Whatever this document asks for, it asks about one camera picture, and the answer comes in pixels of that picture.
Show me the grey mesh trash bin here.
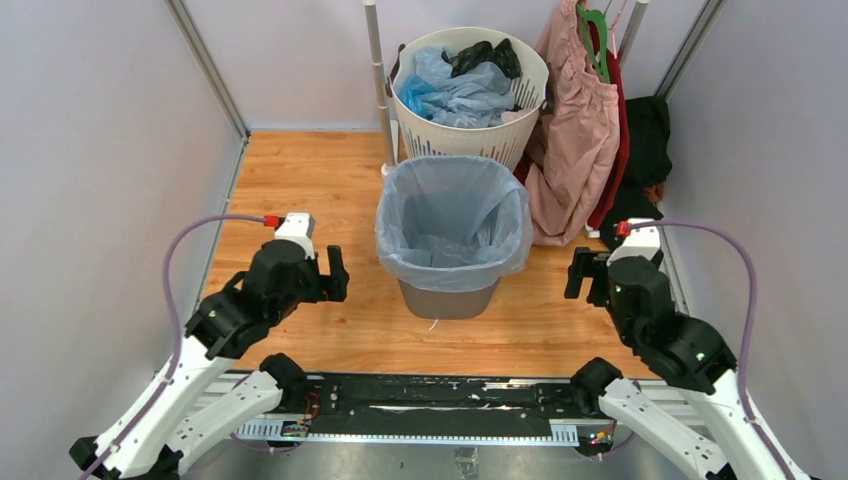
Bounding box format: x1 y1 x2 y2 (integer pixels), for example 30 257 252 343
398 280 498 320

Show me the light blue plastic bag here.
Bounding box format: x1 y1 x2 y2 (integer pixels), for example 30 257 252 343
375 156 534 293

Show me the white slotted laundry basket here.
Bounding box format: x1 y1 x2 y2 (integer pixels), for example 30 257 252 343
389 27 548 169

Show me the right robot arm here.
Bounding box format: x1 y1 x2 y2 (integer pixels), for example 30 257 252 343
564 248 808 479

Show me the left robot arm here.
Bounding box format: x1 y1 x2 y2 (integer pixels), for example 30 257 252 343
69 238 349 479

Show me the white rack base foot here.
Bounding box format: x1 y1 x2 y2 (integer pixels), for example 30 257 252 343
380 119 400 178

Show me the black garment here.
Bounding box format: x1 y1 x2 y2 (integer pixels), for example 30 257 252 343
600 96 672 250

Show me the pink hanging garment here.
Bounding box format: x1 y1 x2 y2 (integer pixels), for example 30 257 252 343
523 0 621 248

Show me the pink plastic bag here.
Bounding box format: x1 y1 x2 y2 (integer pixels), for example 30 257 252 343
501 109 537 125

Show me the silver clothes rack pole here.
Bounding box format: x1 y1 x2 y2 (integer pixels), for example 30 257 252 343
362 0 393 163

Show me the crumpled pale blue bag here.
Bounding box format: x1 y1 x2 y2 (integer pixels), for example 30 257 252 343
411 46 516 129

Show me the bright blue plastic bag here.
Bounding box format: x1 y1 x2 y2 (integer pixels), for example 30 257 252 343
397 74 437 120

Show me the black plastic bag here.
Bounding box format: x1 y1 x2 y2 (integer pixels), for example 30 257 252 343
441 38 522 80

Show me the green clothes hanger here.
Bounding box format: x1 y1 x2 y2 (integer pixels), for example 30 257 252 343
575 3 611 83

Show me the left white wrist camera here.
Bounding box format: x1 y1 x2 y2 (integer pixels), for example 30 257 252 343
264 212 316 260

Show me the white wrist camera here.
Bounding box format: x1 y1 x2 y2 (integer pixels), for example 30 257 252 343
607 218 661 265
264 212 316 260

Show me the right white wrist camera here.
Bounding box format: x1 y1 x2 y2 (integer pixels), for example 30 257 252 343
607 218 661 265

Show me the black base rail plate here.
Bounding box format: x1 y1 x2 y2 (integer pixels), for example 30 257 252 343
270 373 617 445

